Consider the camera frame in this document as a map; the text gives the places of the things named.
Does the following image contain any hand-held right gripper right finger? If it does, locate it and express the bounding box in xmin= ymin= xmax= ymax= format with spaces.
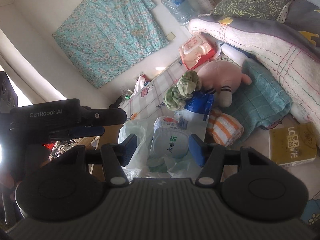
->
xmin=189 ymin=134 xmax=262 ymax=188

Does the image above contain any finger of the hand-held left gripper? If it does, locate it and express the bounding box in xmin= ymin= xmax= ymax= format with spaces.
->
xmin=80 ymin=107 xmax=128 ymax=128
xmin=49 ymin=126 xmax=105 ymax=140

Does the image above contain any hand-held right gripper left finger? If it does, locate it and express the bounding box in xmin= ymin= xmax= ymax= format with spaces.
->
xmin=64 ymin=134 xmax=138 ymax=188

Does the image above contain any brown cardboard box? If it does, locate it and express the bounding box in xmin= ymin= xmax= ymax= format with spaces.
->
xmin=72 ymin=135 xmax=125 ymax=183

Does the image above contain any white yoghurt cup pack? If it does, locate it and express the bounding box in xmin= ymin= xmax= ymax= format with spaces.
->
xmin=147 ymin=115 xmax=192 ymax=159

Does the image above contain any teal woven towel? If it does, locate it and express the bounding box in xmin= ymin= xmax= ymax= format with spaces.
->
xmin=226 ymin=60 xmax=293 ymax=130

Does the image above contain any dark cloth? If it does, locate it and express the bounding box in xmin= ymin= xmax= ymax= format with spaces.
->
xmin=109 ymin=97 xmax=128 ymax=109

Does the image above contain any parked bicycle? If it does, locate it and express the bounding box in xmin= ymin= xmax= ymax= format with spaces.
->
xmin=49 ymin=140 xmax=78 ymax=160

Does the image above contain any orange striped towel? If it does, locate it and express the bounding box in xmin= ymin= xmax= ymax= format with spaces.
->
xmin=206 ymin=112 xmax=244 ymax=147

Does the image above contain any small white plastic bag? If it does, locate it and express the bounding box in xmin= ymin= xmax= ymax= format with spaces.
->
xmin=134 ymin=75 xmax=147 ymax=97

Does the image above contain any blue and white pouch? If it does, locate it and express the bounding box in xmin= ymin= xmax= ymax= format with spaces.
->
xmin=175 ymin=91 xmax=215 ymax=130

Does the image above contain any green crumpled scrunchie cloth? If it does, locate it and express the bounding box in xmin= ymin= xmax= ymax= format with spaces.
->
xmin=163 ymin=70 xmax=203 ymax=112

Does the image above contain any pink plush toy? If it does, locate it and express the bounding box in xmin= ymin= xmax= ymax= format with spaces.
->
xmin=197 ymin=61 xmax=252 ymax=108

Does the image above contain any yellow tissue pack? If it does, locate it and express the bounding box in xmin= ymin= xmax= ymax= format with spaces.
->
xmin=269 ymin=122 xmax=318 ymax=167

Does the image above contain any pink wet wipes pack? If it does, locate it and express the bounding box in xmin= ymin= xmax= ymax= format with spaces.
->
xmin=179 ymin=35 xmax=217 ymax=71

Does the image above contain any white bottle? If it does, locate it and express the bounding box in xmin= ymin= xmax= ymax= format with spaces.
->
xmin=220 ymin=41 xmax=253 ymax=67

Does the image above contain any white stitched quilt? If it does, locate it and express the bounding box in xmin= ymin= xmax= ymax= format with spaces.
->
xmin=188 ymin=17 xmax=320 ymax=128

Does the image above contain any blue water jug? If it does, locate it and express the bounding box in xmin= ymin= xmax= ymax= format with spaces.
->
xmin=161 ymin=0 xmax=198 ymax=27

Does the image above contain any green leaf printed pillow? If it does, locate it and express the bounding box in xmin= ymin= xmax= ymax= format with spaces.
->
xmin=211 ymin=0 xmax=300 ymax=23

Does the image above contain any grey star printed blanket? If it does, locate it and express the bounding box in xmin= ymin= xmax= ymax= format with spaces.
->
xmin=199 ymin=0 xmax=320 ymax=63

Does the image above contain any teal floral wall cloth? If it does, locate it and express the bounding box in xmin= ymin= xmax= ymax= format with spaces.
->
xmin=52 ymin=0 xmax=169 ymax=89

